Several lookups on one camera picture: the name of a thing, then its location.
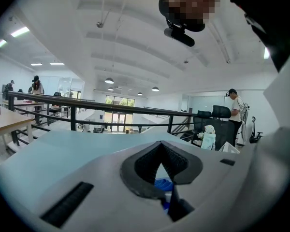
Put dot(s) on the black straight railing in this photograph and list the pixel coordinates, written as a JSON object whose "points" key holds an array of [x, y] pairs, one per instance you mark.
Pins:
{"points": [[157, 112], [85, 105]]}

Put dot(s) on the person's black clothing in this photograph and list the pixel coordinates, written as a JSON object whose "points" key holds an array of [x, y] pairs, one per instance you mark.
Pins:
{"points": [[268, 13]]}

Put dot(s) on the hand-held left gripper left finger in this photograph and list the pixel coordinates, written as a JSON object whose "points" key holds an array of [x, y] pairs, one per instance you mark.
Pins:
{"points": [[106, 190]]}

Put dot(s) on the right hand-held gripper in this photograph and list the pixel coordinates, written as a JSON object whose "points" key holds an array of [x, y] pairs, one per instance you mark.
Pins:
{"points": [[229, 149]]}

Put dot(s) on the black kick scooter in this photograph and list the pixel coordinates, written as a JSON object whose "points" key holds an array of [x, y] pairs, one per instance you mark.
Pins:
{"points": [[253, 134]]}

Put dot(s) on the black mesh office chair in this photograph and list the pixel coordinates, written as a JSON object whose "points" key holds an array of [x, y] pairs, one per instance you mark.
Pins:
{"points": [[199, 121], [223, 132]]}

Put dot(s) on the wooden desk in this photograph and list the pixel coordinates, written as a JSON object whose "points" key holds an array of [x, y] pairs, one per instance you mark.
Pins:
{"points": [[4, 122]]}

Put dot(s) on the black curved railing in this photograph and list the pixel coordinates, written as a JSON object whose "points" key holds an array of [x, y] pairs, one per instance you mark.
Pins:
{"points": [[73, 117]]}

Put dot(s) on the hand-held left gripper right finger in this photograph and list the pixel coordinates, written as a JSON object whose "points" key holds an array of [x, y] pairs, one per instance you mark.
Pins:
{"points": [[207, 190]]}

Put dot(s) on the black head-worn camera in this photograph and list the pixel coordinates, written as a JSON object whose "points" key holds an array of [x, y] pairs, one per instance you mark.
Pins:
{"points": [[181, 36]]}

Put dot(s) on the glass entrance doors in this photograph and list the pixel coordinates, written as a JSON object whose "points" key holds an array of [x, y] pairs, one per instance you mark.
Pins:
{"points": [[119, 120]]}

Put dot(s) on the person's head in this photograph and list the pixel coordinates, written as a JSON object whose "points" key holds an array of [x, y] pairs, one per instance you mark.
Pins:
{"points": [[193, 1]]}

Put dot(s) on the ceiling light panel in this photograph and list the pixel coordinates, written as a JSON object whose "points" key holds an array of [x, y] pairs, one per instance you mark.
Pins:
{"points": [[1, 43], [20, 32]]}

